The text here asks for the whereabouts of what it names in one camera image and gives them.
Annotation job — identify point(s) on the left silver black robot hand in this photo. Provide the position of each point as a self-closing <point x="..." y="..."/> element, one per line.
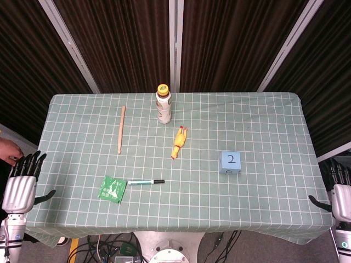
<point x="19" y="189"/>

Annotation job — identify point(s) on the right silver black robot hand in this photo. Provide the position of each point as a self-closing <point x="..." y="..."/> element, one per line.
<point x="341" y="197"/>

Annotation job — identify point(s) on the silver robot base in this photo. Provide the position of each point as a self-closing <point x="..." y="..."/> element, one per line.
<point x="168" y="248"/>

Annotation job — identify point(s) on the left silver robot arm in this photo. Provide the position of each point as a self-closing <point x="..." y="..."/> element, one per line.
<point x="11" y="238"/>

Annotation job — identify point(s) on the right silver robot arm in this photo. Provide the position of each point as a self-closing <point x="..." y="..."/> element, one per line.
<point x="344" y="241"/>

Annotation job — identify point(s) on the blue numbered foam cube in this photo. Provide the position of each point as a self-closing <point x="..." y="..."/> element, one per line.
<point x="230" y="162"/>

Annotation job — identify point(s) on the green grid tablecloth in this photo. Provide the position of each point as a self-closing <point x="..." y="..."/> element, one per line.
<point x="175" y="164"/>

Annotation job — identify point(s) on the person's hand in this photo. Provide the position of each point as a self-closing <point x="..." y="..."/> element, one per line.
<point x="9" y="152"/>

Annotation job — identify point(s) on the green snack packet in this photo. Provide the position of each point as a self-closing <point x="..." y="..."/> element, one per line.
<point x="111" y="189"/>

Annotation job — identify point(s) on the wooden drumstick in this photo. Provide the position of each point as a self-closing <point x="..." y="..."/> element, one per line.
<point x="121" y="128"/>

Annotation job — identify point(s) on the white marker pen black cap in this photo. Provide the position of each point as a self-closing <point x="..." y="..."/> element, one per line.
<point x="145" y="182"/>

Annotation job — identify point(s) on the yellow rubber chicken toy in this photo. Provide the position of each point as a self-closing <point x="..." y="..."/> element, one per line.
<point x="179" y="142"/>

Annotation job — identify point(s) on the yellow-capped drink bottle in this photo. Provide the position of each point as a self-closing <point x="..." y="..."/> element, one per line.
<point x="164" y="105"/>

